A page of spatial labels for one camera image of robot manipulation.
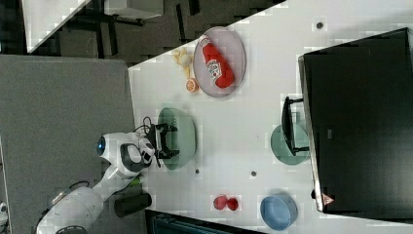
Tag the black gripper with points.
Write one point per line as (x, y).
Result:
(157, 136)

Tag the green plastic strainer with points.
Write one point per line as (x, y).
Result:
(183, 140)

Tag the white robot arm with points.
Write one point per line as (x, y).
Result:
(75, 211)

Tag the orange slice toy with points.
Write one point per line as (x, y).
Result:
(192, 85)

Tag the black pot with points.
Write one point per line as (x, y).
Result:
(130, 205)

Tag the yellow plush toy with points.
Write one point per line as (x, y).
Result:
(182, 58)

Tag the red ketchup bottle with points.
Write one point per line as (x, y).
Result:
(217, 66)

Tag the dark red strawberry toy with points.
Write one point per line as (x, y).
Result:
(233, 204)

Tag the grey round plate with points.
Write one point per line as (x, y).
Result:
(231, 48)

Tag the green cup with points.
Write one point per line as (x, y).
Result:
(280, 148)

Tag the blue bowl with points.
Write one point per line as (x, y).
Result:
(278, 211)

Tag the white side table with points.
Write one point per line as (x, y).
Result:
(42, 18)

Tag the silver toaster oven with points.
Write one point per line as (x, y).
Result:
(358, 108)

